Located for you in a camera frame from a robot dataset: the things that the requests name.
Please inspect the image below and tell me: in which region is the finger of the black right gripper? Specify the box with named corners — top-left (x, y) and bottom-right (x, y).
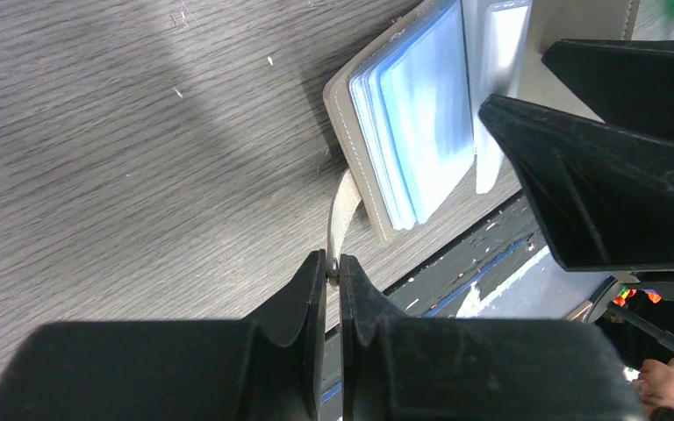
top-left (479, 95), bottom-right (674, 272)
top-left (541, 39), bottom-right (674, 140)

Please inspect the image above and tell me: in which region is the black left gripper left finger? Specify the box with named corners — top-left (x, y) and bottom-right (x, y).
top-left (0, 251), bottom-right (326, 420)

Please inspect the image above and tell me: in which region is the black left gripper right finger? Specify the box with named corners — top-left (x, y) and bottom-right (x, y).
top-left (339, 254), bottom-right (646, 420)

